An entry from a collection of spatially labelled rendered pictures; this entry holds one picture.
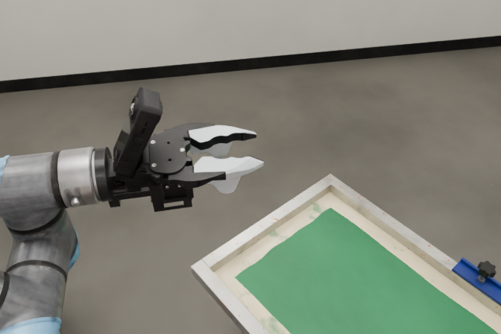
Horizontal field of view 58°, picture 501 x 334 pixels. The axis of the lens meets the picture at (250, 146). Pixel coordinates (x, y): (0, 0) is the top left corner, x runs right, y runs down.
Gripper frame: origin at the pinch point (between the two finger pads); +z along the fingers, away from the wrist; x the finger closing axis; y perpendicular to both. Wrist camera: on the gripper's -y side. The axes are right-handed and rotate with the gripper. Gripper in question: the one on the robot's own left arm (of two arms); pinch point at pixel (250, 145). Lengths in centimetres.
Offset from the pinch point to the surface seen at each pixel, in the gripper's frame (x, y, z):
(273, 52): -277, 193, 78
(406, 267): -12, 74, 50
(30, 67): -279, 187, -124
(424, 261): -13, 75, 56
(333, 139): -168, 192, 98
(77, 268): -89, 181, -73
